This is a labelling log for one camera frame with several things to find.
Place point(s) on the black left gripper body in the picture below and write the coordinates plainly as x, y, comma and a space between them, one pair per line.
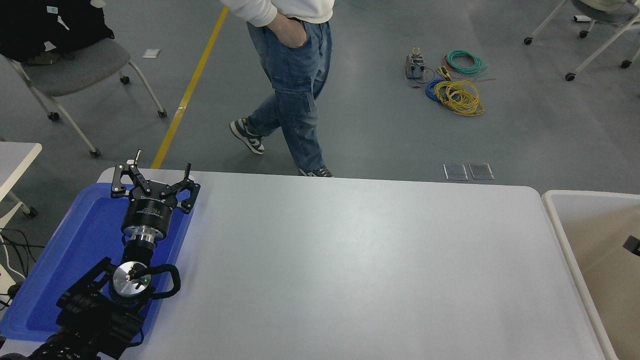
149, 212

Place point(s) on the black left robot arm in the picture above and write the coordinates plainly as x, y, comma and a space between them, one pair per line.
90, 320

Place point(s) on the blue plastic tray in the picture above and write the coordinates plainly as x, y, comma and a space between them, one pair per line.
85, 240

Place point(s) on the white side table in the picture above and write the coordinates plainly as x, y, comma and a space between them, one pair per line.
15, 155

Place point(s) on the grey seat white-legged chair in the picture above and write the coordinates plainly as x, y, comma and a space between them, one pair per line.
75, 67

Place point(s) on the white power strip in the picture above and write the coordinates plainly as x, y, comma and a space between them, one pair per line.
6, 280

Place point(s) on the person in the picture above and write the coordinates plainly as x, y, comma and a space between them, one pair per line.
295, 75

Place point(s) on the black bag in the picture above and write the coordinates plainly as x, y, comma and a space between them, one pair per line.
50, 25

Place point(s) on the small grey device box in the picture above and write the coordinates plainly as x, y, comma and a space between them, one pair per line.
415, 67

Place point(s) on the clear floor plate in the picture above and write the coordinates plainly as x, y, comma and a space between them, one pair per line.
481, 171
455, 171

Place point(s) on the large pale bin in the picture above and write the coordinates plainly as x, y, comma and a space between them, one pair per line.
595, 280

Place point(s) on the white-legged wheeled chair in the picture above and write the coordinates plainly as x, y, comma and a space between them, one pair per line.
605, 12

